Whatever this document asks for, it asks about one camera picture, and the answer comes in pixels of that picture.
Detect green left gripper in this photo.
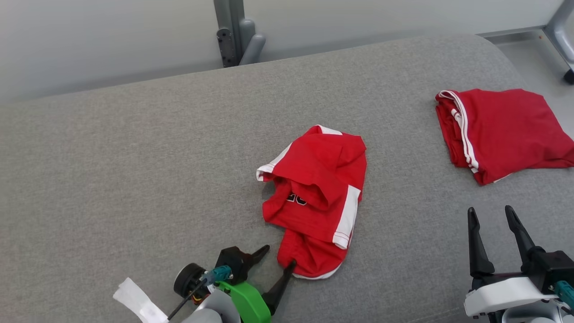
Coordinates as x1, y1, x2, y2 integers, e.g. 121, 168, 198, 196
217, 244, 297, 323

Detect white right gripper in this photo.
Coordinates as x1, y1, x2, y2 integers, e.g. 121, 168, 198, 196
464, 205, 559, 318

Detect red Bulls jersey shirt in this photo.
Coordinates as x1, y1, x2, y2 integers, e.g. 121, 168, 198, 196
435, 88, 574, 186

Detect red shorts white stripes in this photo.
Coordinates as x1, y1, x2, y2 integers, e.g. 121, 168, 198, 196
256, 125, 367, 280

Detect white paper label strip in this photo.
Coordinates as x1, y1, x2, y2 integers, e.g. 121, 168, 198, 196
113, 277, 169, 323

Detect grey partition foot with caster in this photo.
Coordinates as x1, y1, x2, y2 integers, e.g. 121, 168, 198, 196
543, 0, 574, 85

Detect grey partition base rail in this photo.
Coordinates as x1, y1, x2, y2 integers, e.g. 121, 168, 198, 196
478, 26, 546, 44

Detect grey metal post bracket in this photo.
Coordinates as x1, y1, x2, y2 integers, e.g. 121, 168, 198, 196
213, 0, 266, 68

